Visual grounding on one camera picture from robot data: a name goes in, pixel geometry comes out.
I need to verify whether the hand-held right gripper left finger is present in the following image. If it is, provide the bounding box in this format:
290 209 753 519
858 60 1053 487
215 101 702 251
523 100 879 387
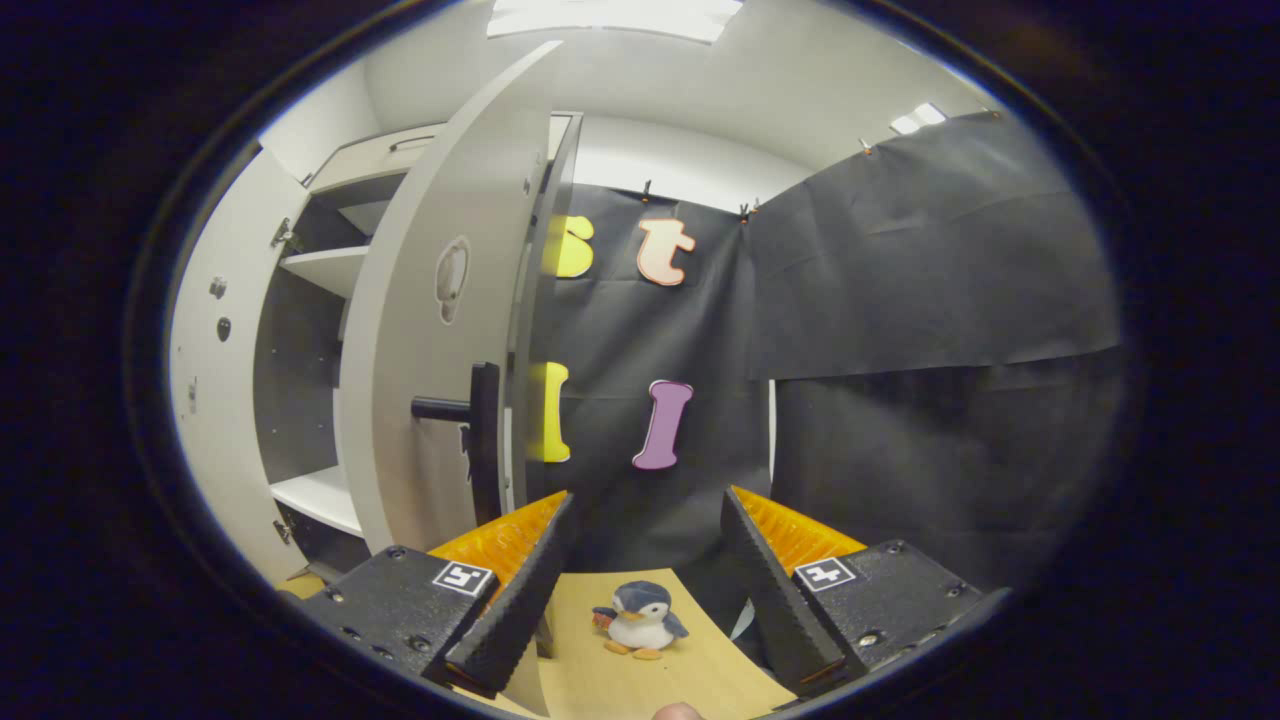
298 490 577 699

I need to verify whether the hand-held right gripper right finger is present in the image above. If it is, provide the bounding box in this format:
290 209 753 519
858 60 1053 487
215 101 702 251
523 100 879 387
722 487 1011 698

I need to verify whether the grey cabinet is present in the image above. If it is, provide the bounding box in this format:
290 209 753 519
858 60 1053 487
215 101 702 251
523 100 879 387
250 112 583 586

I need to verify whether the grey cabinet door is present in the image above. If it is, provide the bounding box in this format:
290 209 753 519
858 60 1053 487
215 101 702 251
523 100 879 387
335 40 583 557
168 148 313 588

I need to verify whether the grey cabinet shelf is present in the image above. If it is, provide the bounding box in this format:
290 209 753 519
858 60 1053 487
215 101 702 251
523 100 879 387
279 244 372 300

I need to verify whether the grey cabinet drawer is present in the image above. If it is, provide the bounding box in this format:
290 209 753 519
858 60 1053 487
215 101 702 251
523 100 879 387
308 122 448 197

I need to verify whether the penguin plush toy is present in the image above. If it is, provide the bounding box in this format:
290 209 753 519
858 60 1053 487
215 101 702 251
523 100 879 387
591 580 692 662

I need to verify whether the black backdrop cloth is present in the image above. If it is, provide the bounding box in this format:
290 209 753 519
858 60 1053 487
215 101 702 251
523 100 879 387
769 345 1127 594
524 184 777 613
744 109 1124 382

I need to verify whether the small ceiling light panel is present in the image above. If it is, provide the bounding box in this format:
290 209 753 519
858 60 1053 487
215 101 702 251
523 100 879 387
889 101 949 137

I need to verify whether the large ceiling light panel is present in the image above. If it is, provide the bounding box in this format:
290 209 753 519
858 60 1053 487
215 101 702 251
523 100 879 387
486 0 747 44

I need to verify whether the black door handle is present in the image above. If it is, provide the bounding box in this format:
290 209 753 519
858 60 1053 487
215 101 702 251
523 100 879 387
411 361 502 527

